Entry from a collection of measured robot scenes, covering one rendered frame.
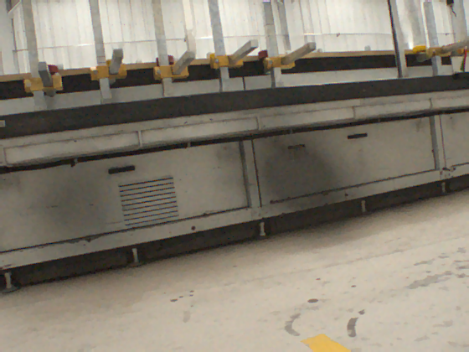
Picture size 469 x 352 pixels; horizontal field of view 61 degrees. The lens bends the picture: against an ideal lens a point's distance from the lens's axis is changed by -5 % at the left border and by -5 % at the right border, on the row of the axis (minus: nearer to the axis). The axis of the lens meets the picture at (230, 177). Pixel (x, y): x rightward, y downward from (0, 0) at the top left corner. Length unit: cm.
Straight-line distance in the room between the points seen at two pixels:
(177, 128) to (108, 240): 58
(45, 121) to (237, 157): 91
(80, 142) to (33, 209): 41
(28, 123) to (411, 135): 206
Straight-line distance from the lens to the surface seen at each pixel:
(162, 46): 178
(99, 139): 170
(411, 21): 694
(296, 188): 219
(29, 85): 171
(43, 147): 171
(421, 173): 267
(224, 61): 182
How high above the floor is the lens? 44
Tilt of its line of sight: 3 degrees down
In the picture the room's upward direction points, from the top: 8 degrees counter-clockwise
